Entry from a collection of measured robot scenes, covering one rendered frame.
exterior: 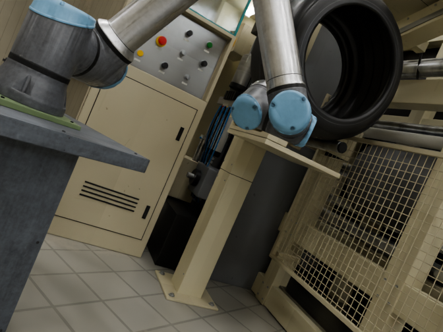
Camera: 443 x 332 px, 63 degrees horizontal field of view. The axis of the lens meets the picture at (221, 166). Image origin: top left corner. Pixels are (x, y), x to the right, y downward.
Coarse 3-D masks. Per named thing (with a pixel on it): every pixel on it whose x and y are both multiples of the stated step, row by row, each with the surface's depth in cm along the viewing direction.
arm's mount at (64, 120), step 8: (0, 96) 82; (0, 104) 80; (8, 104) 81; (16, 104) 82; (24, 112) 84; (32, 112) 86; (40, 112) 87; (48, 120) 89; (56, 120) 91; (64, 120) 93; (80, 128) 96
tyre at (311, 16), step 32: (320, 0) 123; (352, 0) 126; (352, 32) 159; (384, 32) 137; (256, 64) 139; (352, 64) 164; (384, 64) 152; (352, 96) 165; (384, 96) 140; (320, 128) 134; (352, 128) 138
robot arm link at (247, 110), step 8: (248, 88) 102; (256, 88) 99; (264, 88) 100; (240, 96) 96; (248, 96) 94; (256, 96) 95; (264, 96) 96; (240, 104) 94; (248, 104) 93; (256, 104) 93; (264, 104) 95; (232, 112) 97; (240, 112) 96; (248, 112) 94; (256, 112) 93; (264, 112) 94; (240, 120) 97; (248, 120) 95; (256, 120) 94; (248, 128) 97
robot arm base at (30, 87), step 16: (16, 64) 87; (32, 64) 87; (0, 80) 85; (16, 80) 86; (32, 80) 87; (48, 80) 89; (64, 80) 93; (16, 96) 85; (32, 96) 87; (48, 96) 89; (64, 96) 95; (48, 112) 90; (64, 112) 97
